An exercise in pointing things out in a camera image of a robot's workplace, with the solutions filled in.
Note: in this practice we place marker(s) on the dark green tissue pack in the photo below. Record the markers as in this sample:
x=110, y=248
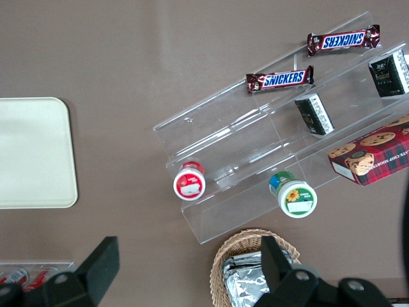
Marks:
x=314, y=114
x=388, y=75

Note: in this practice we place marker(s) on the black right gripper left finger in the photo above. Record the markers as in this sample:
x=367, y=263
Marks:
x=92, y=272

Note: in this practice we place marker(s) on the red plaid cookie box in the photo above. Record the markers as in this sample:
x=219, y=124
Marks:
x=374, y=153

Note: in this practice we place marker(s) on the red soda can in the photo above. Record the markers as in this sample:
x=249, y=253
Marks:
x=37, y=279
x=11, y=276

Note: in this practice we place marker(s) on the Snickers chocolate bar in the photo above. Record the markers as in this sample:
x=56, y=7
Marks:
x=281, y=79
x=343, y=40

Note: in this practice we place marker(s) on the red lid jar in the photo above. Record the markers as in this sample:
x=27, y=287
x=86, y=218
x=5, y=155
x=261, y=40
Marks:
x=189, y=185

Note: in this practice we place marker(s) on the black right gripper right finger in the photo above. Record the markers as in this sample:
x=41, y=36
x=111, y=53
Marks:
x=278, y=265

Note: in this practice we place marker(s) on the green lid jar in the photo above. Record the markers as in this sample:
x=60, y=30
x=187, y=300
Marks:
x=295, y=196

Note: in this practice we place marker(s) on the foil wrapped sandwich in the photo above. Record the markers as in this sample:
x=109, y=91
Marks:
x=247, y=259
x=246, y=288

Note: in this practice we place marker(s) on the cream plastic tray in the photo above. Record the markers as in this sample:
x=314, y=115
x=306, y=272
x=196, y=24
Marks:
x=35, y=153

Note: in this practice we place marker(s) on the woven wicker basket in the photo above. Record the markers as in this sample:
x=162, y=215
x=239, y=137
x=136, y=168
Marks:
x=233, y=249

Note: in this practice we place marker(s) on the clear acrylic tiered shelf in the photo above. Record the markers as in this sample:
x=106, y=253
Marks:
x=255, y=144

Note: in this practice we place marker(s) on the clear acrylic can holder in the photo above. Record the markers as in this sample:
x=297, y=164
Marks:
x=60, y=267

